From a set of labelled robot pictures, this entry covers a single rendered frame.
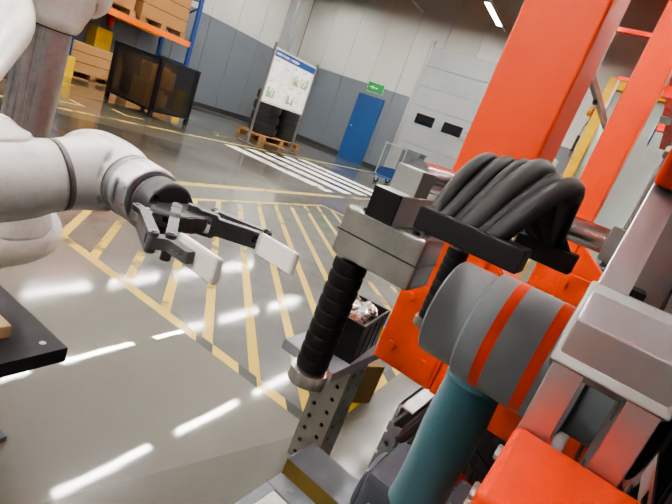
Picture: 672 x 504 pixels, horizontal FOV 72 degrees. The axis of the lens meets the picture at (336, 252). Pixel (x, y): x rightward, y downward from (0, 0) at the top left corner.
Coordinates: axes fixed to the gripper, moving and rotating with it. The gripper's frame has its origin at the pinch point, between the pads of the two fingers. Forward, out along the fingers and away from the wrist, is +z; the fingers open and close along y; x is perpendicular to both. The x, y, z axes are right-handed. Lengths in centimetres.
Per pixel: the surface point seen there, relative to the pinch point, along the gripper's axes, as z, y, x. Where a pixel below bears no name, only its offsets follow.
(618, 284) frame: 33.8, 7.4, 15.5
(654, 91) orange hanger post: 10, -253, 87
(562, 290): 15, -253, -27
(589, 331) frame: 33.6, 9.9, 12.6
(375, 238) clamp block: 14.9, 2.4, 10.0
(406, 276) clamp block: 19.2, 2.5, 8.2
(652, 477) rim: 43.1, -6.3, 0.4
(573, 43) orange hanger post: 9, -60, 47
